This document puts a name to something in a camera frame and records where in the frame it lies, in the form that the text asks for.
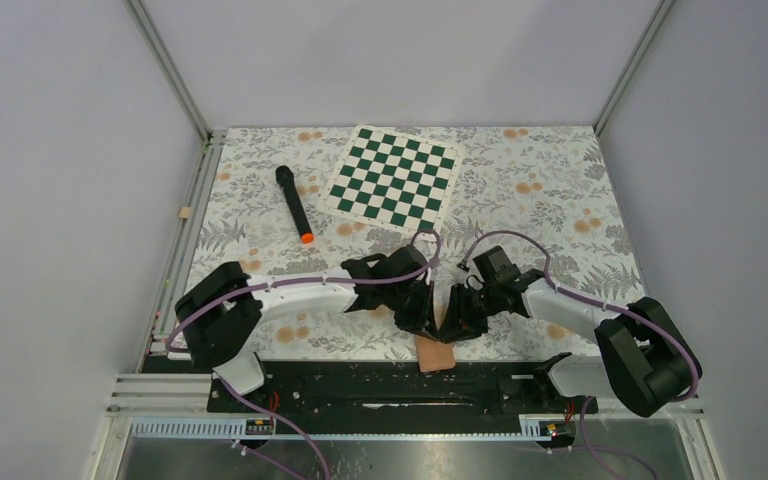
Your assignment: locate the aluminium frame post left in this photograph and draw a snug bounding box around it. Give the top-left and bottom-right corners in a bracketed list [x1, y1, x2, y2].
[124, 0, 212, 142]

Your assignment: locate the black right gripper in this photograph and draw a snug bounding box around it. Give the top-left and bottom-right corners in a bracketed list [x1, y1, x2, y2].
[438, 283, 503, 345]

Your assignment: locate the floral patterned table mat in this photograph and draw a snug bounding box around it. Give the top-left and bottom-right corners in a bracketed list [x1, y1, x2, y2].
[168, 125, 667, 363]

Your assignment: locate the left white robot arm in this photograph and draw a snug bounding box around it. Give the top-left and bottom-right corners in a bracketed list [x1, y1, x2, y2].
[169, 245, 433, 411]

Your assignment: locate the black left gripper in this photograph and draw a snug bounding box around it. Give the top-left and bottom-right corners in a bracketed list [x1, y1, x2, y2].
[384, 279, 439, 341]

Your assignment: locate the green white checkerboard mat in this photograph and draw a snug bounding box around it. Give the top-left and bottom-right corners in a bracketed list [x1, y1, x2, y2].
[317, 125, 465, 235]

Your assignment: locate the aluminium frame post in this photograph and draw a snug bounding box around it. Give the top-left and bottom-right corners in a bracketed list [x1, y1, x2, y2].
[593, 0, 676, 137]
[124, 0, 212, 142]

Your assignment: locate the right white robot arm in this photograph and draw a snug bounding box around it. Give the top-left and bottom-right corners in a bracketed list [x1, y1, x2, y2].
[438, 246, 703, 417]

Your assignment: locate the black marker orange cap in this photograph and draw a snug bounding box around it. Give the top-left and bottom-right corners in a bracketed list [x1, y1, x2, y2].
[275, 165, 314, 244]

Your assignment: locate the tan leather card holder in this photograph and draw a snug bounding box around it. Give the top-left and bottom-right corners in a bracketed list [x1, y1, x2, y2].
[415, 335, 456, 373]

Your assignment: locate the aluminium frame post right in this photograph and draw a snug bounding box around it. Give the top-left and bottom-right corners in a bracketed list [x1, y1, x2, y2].
[593, 0, 676, 137]

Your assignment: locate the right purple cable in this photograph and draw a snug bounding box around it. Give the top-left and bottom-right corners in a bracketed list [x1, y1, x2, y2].
[460, 230, 702, 480]

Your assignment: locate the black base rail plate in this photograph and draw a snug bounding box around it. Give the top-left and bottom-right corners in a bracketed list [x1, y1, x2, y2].
[205, 360, 597, 439]

